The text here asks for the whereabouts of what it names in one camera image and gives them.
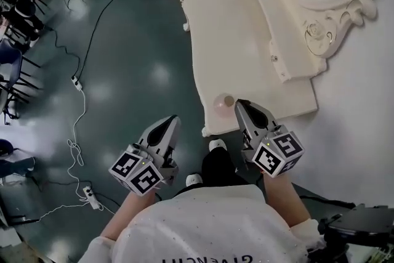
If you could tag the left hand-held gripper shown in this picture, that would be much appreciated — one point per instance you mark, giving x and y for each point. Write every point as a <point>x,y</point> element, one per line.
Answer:
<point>144,177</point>

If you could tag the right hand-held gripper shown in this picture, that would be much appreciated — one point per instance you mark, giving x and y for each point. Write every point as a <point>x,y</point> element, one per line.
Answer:
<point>277,151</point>

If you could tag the small pink round object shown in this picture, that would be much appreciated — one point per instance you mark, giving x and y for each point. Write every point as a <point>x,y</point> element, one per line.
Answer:
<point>220,107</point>

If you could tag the person's left forearm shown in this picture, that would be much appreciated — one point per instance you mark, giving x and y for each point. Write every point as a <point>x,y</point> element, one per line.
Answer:
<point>129,212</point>

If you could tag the person's right forearm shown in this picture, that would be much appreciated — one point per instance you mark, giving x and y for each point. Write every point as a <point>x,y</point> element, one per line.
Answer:
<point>283,200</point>

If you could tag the white dressing table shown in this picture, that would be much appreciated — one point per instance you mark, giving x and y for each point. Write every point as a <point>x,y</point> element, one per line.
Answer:
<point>227,49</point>

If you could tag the person's right white shoe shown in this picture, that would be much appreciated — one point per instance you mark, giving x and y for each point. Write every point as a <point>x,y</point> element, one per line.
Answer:
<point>218,144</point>

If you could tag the person's white shoe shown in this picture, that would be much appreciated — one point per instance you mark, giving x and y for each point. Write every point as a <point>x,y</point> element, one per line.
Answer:
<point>218,144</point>
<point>194,179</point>

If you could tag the person's left white shoe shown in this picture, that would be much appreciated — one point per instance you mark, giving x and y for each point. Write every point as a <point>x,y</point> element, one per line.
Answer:
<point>194,179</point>

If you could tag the person's black trousers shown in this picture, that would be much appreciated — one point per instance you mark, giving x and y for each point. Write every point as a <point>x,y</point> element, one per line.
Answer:
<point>221,169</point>

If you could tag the white power strip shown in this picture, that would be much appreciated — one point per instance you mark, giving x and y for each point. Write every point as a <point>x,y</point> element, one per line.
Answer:
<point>78,85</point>
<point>92,198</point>

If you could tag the person's white shirt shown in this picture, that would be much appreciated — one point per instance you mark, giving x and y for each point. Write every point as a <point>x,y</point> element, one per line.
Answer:
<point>200,224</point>

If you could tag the white framed oval mirror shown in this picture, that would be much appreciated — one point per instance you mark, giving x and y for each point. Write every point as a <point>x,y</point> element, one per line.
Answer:
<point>320,34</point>

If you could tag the blue chair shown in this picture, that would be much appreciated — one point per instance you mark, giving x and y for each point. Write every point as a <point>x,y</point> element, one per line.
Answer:
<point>10,55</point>

